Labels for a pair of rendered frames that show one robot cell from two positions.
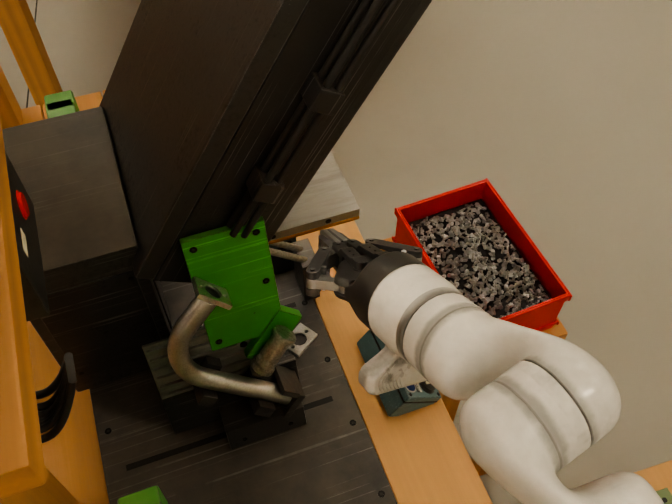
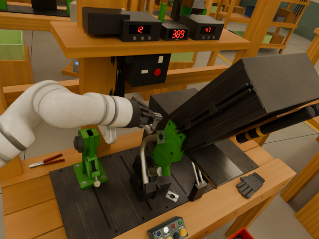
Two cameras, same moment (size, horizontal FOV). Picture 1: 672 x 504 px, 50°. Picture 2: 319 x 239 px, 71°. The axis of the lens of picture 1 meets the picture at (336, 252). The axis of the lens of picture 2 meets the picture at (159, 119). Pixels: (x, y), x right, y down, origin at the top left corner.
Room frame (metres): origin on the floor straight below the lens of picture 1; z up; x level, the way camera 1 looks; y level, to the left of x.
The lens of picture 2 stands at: (0.27, -0.51, 1.84)
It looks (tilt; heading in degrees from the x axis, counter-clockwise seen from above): 37 degrees down; 71
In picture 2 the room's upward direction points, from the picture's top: 13 degrees clockwise
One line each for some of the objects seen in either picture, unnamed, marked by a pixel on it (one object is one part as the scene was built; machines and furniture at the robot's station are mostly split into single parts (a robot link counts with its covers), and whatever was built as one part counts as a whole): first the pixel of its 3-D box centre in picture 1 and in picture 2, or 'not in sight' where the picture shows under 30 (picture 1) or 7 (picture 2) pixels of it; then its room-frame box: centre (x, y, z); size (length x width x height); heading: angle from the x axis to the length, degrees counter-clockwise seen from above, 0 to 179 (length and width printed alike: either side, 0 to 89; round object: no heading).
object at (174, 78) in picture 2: not in sight; (144, 81); (0.51, 0.58, 1.23); 1.30 x 0.05 x 0.09; 20
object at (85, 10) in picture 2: not in sight; (106, 21); (0.29, 0.34, 1.59); 0.15 x 0.07 x 0.07; 20
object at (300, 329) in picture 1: (299, 339); (172, 196); (0.63, 0.07, 0.90); 0.06 x 0.04 x 0.01; 143
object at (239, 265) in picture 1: (230, 270); (173, 144); (0.59, 0.15, 1.17); 0.13 x 0.12 x 0.20; 20
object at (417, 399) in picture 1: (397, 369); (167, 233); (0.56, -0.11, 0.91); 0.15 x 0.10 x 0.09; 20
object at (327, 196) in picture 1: (231, 211); (201, 150); (0.75, 0.17, 1.11); 0.39 x 0.16 x 0.03; 110
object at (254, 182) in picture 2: not in sight; (249, 183); (1.08, 0.11, 0.91); 0.20 x 0.11 x 0.03; 29
